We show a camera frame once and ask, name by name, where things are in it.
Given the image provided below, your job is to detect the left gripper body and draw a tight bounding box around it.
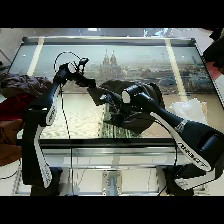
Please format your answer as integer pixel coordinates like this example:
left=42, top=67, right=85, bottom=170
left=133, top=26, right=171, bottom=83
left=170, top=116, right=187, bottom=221
left=70, top=72, right=97, bottom=89

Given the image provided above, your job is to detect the black garment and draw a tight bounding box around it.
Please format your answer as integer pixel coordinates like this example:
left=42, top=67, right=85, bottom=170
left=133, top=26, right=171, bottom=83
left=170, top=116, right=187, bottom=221
left=87, top=79, right=165, bottom=135
left=202, top=28, right=224, bottom=75

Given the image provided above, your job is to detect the brown garment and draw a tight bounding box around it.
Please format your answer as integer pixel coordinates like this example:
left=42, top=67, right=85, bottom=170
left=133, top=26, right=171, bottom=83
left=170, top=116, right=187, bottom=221
left=0, top=73, right=53, bottom=99

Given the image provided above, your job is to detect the red garment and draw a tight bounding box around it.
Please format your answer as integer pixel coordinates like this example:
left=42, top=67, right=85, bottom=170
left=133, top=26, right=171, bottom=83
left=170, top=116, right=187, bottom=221
left=205, top=61, right=224, bottom=89
left=0, top=92, right=37, bottom=122

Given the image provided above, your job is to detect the orange-brown garment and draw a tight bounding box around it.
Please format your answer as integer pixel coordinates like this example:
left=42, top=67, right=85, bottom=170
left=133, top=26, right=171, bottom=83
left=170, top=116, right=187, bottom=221
left=0, top=119, right=25, bottom=167

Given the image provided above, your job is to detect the white garment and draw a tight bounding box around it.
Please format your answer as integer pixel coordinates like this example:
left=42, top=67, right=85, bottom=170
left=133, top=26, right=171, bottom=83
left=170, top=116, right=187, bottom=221
left=167, top=99, right=208, bottom=125

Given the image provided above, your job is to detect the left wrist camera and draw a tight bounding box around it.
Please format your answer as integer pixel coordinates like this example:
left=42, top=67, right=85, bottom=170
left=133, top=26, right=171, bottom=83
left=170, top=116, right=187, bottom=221
left=75, top=57, right=90, bottom=73

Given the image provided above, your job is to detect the black cable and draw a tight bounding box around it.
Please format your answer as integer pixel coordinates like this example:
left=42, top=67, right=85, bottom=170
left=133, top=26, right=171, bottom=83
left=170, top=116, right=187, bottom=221
left=157, top=128, right=180, bottom=197
left=53, top=50, right=83, bottom=197

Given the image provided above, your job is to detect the silver frame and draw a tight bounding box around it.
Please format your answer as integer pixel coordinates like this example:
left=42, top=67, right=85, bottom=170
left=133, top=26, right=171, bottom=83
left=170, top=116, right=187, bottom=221
left=13, top=146, right=214, bottom=197

